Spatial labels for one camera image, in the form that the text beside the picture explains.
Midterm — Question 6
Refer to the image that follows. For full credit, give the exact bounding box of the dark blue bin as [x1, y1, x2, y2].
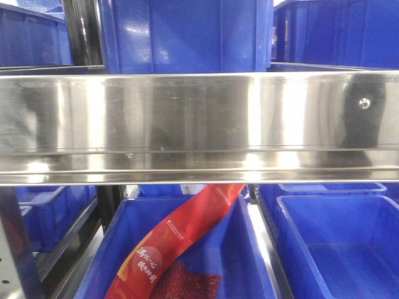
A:
[272, 1, 398, 69]
[99, 1, 274, 74]
[1, 3, 73, 67]

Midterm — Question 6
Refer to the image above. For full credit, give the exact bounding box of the blue bin adjacent shelf left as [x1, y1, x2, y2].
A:
[15, 186, 97, 252]

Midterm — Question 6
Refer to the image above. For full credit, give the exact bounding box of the blue bin rear centre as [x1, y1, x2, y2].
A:
[134, 184, 206, 200]

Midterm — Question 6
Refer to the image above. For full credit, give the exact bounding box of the blue bin lower rear right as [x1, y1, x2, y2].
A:
[258, 183, 387, 214]

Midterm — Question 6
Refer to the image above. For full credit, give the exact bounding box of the blue bin with snack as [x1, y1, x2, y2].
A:
[75, 195, 276, 298]

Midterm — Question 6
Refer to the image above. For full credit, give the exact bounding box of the red snack package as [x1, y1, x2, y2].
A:
[105, 184, 245, 298]

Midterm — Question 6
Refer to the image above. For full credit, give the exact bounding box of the blue bin lower front right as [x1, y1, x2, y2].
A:
[277, 196, 398, 298]

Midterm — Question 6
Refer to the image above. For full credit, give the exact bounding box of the grey perforated upright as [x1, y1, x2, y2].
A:
[1, 187, 44, 298]

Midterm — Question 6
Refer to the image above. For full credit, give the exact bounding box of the black shelf upright post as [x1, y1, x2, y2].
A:
[61, 0, 103, 66]

